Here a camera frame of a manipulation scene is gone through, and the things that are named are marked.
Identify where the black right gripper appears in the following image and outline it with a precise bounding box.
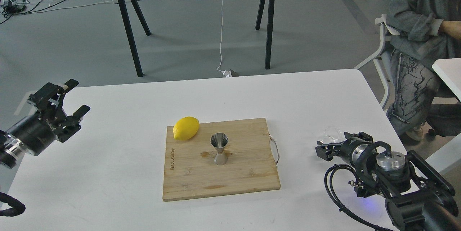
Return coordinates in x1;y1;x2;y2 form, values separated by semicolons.
315;132;374;167

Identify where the small clear glass cup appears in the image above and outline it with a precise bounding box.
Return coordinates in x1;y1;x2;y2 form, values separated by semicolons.
321;126;346;144

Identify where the yellow lemon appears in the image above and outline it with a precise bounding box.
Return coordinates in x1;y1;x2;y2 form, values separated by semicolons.
173;117;200;141

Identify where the white side table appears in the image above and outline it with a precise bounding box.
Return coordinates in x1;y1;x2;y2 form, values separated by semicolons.
425;58;461;174

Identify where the steel jigger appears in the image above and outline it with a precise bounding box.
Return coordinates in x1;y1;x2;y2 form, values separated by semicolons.
210;132;228;166

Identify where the white hanging cable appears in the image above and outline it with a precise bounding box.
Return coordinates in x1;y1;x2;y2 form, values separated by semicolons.
216;0;233;78

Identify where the wooden cutting board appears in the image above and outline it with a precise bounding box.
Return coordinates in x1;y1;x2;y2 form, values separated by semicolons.
162;118;281;201

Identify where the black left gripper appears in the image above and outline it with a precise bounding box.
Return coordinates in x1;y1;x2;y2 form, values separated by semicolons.
5;79;90;156

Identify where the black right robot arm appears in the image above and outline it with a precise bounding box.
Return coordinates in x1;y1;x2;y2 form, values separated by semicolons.
315;132;460;231

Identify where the white office chair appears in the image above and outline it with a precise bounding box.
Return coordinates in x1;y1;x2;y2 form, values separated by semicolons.
354;14;400;109

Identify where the person in grey hoodie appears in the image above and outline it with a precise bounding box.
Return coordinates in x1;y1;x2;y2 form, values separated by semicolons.
386;0;460;141

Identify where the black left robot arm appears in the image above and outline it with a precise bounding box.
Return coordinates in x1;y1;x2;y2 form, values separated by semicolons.
0;79;90;217

